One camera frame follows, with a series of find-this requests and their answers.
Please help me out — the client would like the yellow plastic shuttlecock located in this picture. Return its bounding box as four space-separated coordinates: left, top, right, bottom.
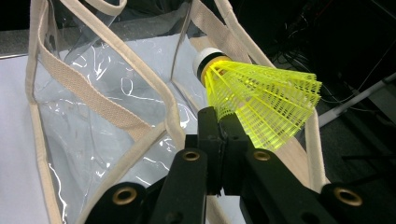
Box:
191 47 323 152

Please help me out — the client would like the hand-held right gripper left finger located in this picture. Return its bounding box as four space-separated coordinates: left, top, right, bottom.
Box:
185 105 226 197

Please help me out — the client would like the clear tote bag beige trim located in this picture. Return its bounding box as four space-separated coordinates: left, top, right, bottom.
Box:
25 0 331 224

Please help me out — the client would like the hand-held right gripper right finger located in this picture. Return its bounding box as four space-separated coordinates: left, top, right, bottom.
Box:
219 113 255 197

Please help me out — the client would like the bundle of floor cables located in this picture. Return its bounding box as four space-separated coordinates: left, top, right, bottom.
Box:
267 12 396 105

